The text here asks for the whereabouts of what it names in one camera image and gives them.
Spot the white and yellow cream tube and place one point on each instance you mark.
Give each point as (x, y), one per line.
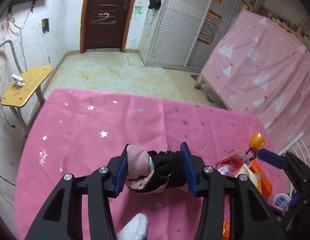
(246, 173)

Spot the blue white round cap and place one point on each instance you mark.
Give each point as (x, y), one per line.
(282, 201)

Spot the wooden chair with metal frame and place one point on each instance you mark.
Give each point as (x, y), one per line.
(27, 82)

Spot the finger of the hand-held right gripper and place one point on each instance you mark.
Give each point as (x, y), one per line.
(271, 158)
(293, 201)

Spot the dark brown door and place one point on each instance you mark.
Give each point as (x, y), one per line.
(107, 15)

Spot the pink star tablecloth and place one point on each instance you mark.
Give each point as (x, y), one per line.
(94, 130)

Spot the pink tree print curtain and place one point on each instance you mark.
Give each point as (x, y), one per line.
(265, 75)

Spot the orange carton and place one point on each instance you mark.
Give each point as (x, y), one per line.
(226, 230)

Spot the small white device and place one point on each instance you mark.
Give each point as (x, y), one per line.
(18, 80)

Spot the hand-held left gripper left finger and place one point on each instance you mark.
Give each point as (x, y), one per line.
(120, 172)

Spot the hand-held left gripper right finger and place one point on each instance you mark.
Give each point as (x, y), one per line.
(188, 172)

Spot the orange plastic shell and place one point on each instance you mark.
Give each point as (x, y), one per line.
(257, 140)

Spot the red and white wrapper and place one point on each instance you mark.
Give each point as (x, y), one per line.
(230, 162)

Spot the person's left hand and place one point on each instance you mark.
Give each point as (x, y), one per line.
(135, 227)

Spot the white slatted wardrobe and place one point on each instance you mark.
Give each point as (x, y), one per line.
(175, 30)

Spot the pink and black cloth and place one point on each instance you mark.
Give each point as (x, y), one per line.
(165, 167)

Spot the orange box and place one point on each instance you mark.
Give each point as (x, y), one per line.
(263, 180)

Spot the colourful chart poster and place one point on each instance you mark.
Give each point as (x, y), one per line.
(210, 27)

